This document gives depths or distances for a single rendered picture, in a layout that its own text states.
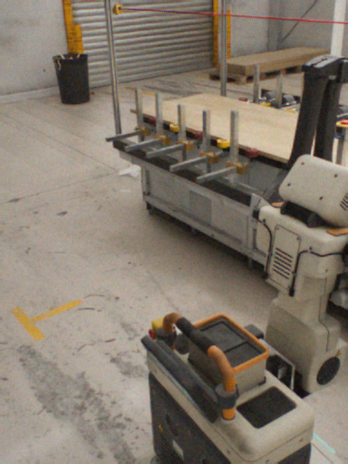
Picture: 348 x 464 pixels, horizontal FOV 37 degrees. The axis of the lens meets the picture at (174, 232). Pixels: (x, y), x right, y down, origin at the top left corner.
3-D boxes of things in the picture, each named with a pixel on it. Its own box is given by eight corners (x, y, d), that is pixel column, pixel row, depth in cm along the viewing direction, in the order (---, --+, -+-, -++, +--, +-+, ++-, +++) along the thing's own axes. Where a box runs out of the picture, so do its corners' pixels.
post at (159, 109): (160, 161, 372) (158, 93, 351) (158, 160, 375) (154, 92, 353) (165, 160, 374) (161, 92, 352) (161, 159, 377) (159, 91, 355)
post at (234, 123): (233, 189, 317) (234, 111, 296) (229, 188, 320) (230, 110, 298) (237, 188, 319) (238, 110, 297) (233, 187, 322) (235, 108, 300)
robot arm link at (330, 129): (314, 57, 166) (341, 61, 158) (327, 55, 169) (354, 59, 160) (301, 184, 185) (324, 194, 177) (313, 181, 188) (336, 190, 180)
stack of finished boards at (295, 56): (331, 58, 1050) (332, 50, 1042) (246, 75, 918) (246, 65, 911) (300, 54, 1104) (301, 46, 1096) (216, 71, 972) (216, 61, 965)
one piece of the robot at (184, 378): (229, 446, 141) (198, 404, 127) (161, 372, 168) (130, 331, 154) (259, 417, 144) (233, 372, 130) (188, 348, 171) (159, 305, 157)
